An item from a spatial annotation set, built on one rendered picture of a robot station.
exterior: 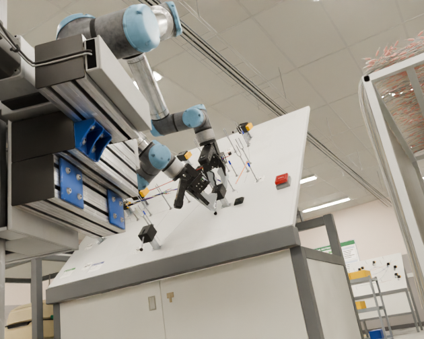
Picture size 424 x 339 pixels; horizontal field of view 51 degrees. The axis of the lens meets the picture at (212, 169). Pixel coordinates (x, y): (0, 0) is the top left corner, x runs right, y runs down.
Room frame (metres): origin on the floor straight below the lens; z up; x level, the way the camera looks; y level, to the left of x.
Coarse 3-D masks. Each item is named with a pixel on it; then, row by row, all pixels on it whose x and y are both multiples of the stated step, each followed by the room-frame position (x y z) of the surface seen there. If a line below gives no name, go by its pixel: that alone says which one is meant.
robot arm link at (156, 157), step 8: (144, 136) 1.36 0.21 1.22; (144, 144) 1.36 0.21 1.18; (152, 144) 1.37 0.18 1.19; (160, 144) 1.36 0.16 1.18; (144, 152) 1.36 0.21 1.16; (152, 152) 1.35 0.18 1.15; (160, 152) 1.36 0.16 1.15; (168, 152) 1.38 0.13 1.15; (144, 160) 1.38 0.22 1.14; (152, 160) 1.36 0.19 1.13; (160, 160) 1.36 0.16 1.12; (168, 160) 1.38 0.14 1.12; (144, 168) 1.43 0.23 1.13; (152, 168) 1.40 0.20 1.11; (160, 168) 1.40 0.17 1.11
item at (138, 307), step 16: (128, 288) 1.86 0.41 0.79; (144, 288) 1.82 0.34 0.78; (160, 288) 1.79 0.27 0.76; (64, 304) 2.02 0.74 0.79; (80, 304) 1.98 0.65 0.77; (96, 304) 1.94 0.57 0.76; (112, 304) 1.90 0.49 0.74; (128, 304) 1.86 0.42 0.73; (144, 304) 1.83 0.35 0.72; (160, 304) 1.79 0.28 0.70; (64, 320) 2.02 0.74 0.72; (80, 320) 1.98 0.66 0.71; (96, 320) 1.94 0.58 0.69; (112, 320) 1.90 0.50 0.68; (128, 320) 1.87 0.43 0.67; (144, 320) 1.83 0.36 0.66; (160, 320) 1.80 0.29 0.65; (64, 336) 2.03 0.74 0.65; (80, 336) 1.98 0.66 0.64; (96, 336) 1.94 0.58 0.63; (112, 336) 1.90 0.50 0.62; (128, 336) 1.87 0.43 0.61; (144, 336) 1.83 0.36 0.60; (160, 336) 1.80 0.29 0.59
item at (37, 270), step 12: (12, 264) 2.11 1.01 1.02; (24, 264) 2.25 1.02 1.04; (36, 264) 2.04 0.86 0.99; (48, 264) 2.35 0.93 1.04; (60, 264) 2.40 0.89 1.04; (12, 276) 2.52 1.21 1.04; (24, 276) 2.58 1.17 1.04; (36, 276) 2.03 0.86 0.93; (48, 276) 2.63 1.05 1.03; (36, 288) 2.03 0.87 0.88; (36, 300) 2.03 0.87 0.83; (36, 312) 2.03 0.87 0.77; (36, 324) 2.03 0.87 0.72; (36, 336) 2.03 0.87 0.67
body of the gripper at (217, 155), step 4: (212, 140) 1.69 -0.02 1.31; (200, 144) 1.71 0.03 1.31; (204, 144) 1.69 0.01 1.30; (208, 144) 1.71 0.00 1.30; (212, 144) 1.73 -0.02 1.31; (216, 144) 1.75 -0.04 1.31; (216, 148) 1.75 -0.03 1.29; (216, 152) 1.75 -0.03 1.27; (212, 156) 1.71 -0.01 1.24; (216, 156) 1.71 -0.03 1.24; (220, 156) 1.73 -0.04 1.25; (224, 156) 1.77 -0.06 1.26; (212, 160) 1.72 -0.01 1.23; (216, 160) 1.71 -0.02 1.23; (224, 160) 1.76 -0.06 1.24; (208, 164) 1.74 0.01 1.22; (212, 164) 1.73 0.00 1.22; (216, 164) 1.72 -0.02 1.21; (208, 168) 1.74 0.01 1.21; (212, 168) 1.75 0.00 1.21
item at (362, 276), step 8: (352, 272) 6.40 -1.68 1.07; (360, 272) 6.35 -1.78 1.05; (368, 272) 6.52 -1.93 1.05; (352, 280) 6.32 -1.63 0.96; (360, 280) 6.27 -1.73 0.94; (368, 280) 6.35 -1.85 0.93; (376, 280) 6.64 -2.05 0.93; (360, 304) 6.34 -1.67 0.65; (376, 304) 6.21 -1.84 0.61; (360, 312) 6.32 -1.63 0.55; (384, 312) 6.64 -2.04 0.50; (384, 328) 6.22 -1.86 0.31; (376, 336) 6.30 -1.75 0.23; (384, 336) 6.22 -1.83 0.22; (392, 336) 6.63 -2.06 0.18
